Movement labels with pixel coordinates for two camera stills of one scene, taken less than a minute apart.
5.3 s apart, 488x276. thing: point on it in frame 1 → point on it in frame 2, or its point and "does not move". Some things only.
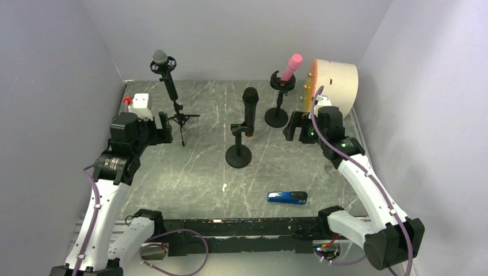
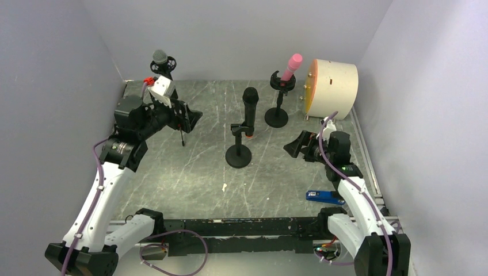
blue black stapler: [292, 198] → [325, 196]
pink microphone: [294, 64] does not move
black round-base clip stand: [239, 156] does not move
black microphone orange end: [250, 98] does not move
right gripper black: [297, 121] → [307, 138]
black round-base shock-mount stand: [277, 117] does not move
